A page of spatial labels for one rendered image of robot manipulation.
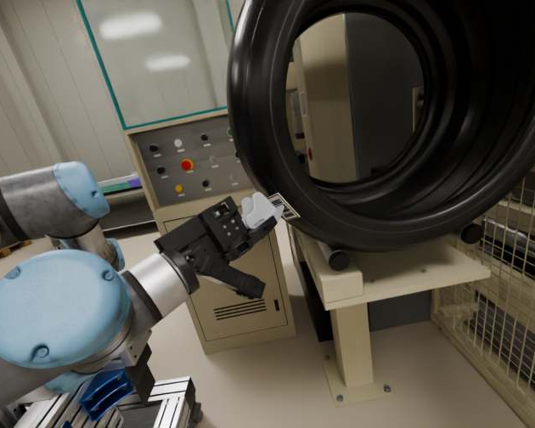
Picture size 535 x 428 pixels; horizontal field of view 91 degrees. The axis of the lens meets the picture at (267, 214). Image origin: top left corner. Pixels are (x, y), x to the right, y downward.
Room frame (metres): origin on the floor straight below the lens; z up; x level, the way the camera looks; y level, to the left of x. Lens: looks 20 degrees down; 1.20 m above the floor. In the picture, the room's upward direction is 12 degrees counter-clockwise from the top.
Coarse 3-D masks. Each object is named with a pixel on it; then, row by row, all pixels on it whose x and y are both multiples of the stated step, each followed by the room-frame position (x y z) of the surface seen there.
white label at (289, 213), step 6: (270, 198) 0.45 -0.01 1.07; (276, 198) 0.44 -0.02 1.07; (282, 198) 0.43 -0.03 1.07; (276, 204) 0.45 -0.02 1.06; (282, 204) 0.44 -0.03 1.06; (288, 204) 0.44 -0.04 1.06; (288, 210) 0.44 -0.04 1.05; (294, 210) 0.44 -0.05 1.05; (282, 216) 0.46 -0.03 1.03; (288, 216) 0.45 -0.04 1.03; (294, 216) 0.44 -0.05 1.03
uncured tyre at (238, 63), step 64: (256, 0) 0.45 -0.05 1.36; (320, 0) 0.71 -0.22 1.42; (384, 0) 0.71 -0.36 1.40; (448, 0) 0.67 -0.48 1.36; (512, 0) 0.55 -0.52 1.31; (256, 64) 0.43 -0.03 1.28; (448, 64) 0.70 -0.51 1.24; (512, 64) 0.57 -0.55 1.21; (256, 128) 0.43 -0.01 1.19; (448, 128) 0.69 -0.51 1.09; (512, 128) 0.53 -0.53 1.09; (320, 192) 0.42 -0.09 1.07; (384, 192) 0.70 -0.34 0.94; (448, 192) 0.57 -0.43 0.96
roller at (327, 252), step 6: (318, 246) 0.56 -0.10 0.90; (324, 246) 0.52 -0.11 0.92; (330, 246) 0.50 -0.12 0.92; (324, 252) 0.51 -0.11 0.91; (330, 252) 0.48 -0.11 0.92; (336, 252) 0.47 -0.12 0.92; (342, 252) 0.47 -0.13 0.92; (330, 258) 0.47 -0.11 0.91; (336, 258) 0.47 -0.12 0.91; (342, 258) 0.47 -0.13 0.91; (348, 258) 0.47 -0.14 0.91; (330, 264) 0.47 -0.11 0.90; (336, 264) 0.47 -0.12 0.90; (342, 264) 0.47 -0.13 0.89; (348, 264) 0.47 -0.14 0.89; (336, 270) 0.47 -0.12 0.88; (342, 270) 0.47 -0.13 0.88
